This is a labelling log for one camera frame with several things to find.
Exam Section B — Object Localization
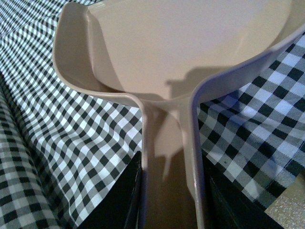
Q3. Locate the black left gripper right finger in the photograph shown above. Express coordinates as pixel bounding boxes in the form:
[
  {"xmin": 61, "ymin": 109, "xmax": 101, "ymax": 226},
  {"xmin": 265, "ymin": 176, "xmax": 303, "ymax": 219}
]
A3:
[{"xmin": 203, "ymin": 156, "xmax": 282, "ymax": 229}]

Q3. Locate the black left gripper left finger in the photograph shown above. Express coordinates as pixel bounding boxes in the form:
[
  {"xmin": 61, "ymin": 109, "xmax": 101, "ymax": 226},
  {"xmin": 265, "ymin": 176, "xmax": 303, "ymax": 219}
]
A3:
[{"xmin": 79, "ymin": 151, "xmax": 142, "ymax": 229}]

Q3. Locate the beige plastic dustpan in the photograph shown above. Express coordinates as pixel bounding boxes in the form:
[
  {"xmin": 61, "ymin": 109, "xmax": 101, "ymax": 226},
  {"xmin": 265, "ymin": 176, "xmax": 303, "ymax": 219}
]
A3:
[{"xmin": 52, "ymin": 0, "xmax": 305, "ymax": 229}]

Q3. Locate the black white checkered bedsheet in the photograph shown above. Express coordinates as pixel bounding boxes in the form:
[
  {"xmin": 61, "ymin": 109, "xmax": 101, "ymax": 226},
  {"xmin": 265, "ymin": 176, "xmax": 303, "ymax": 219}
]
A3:
[{"xmin": 0, "ymin": 0, "xmax": 305, "ymax": 229}]

